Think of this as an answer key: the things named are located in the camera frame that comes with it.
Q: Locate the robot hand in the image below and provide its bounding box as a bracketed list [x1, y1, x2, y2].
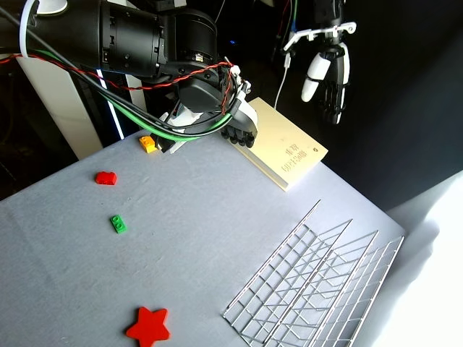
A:
[157, 100, 260, 155]
[301, 41, 352, 126]

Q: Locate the beige paperback book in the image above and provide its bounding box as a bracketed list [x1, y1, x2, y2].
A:
[237, 96, 329, 192]

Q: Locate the orange toy block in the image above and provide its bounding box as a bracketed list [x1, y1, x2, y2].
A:
[139, 134, 160, 155]

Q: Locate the white pillar with light strip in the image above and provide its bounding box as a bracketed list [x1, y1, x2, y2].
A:
[95, 68, 148, 140]

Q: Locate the grey table cloth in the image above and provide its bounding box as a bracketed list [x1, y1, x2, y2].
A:
[0, 97, 406, 347]

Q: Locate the red toy block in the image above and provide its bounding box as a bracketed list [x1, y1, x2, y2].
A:
[95, 171, 119, 186]

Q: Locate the green toy block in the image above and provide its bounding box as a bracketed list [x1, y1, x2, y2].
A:
[109, 214, 128, 234]

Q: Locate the white body pillar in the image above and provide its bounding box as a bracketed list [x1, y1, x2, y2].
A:
[14, 53, 104, 160]

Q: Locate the red star block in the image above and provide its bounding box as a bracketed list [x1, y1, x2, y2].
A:
[125, 306, 171, 347]

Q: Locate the white hanging cable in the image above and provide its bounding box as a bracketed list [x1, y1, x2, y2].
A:
[273, 53, 292, 111]

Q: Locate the white wire rack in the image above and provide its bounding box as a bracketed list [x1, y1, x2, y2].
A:
[222, 200, 405, 347]

